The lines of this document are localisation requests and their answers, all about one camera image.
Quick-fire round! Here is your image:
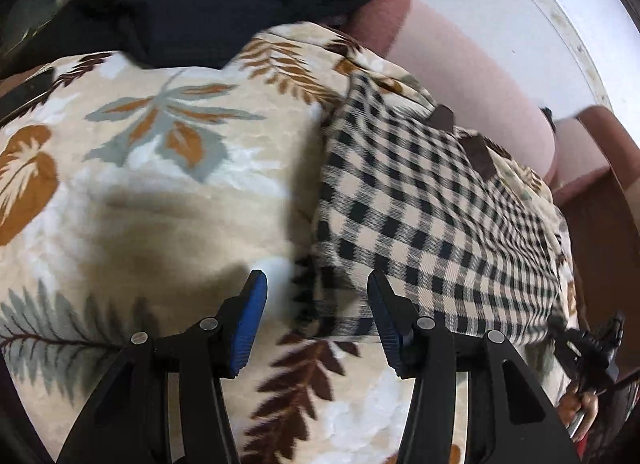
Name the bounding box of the black beige checkered shirt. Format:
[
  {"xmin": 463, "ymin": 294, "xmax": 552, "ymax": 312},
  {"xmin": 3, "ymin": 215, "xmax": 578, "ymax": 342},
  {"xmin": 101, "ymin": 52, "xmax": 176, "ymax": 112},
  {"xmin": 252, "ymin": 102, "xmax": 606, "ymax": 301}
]
[{"xmin": 306, "ymin": 73, "xmax": 577, "ymax": 346}]

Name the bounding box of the cream leaf-pattern blanket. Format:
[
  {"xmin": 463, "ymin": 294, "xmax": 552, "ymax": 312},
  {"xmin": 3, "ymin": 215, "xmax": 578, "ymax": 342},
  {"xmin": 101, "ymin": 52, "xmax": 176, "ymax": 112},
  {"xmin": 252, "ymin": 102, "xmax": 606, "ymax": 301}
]
[{"xmin": 0, "ymin": 21, "xmax": 582, "ymax": 464}]

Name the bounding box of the person's right hand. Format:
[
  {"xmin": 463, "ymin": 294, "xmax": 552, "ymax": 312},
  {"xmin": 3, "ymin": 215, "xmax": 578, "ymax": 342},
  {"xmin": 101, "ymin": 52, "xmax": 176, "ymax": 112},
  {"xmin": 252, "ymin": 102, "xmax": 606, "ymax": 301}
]
[{"xmin": 556, "ymin": 383, "xmax": 599, "ymax": 442}]

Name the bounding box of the brown wooden bed frame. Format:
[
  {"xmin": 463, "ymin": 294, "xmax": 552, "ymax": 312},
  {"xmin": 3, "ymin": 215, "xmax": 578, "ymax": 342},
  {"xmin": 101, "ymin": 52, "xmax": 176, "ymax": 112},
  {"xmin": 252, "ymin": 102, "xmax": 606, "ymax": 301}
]
[{"xmin": 555, "ymin": 106, "xmax": 639, "ymax": 377}]

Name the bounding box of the dark navy garment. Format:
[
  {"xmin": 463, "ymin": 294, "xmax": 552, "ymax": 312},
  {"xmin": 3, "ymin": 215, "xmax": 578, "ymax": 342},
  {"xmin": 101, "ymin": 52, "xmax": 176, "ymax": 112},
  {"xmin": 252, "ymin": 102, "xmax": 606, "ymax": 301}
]
[{"xmin": 1, "ymin": 0, "xmax": 371, "ymax": 76}]

